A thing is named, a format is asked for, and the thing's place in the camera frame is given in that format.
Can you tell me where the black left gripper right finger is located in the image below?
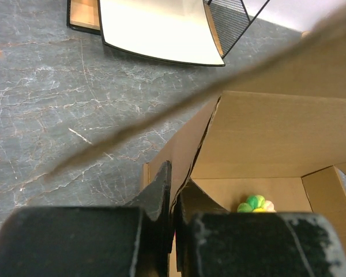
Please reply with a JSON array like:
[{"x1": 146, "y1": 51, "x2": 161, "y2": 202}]
[{"x1": 174, "y1": 181, "x2": 346, "y2": 276}]

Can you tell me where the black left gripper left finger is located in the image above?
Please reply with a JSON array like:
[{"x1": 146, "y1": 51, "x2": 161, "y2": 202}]
[{"x1": 0, "y1": 161, "x2": 172, "y2": 276}]

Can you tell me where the rainbow flower toy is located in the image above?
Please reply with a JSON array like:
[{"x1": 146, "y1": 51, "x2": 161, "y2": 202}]
[{"x1": 237, "y1": 194, "x2": 276, "y2": 213}]

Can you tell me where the brown cardboard box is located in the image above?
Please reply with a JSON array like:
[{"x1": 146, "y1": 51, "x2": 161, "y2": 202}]
[{"x1": 48, "y1": 5, "x2": 346, "y2": 276}]

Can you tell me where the white tray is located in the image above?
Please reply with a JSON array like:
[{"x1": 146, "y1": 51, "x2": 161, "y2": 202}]
[{"x1": 98, "y1": 1, "x2": 224, "y2": 66}]

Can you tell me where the black wire wooden shelf rack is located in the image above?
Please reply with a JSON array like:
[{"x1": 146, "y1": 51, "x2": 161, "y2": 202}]
[{"x1": 66, "y1": 1, "x2": 257, "y2": 60}]

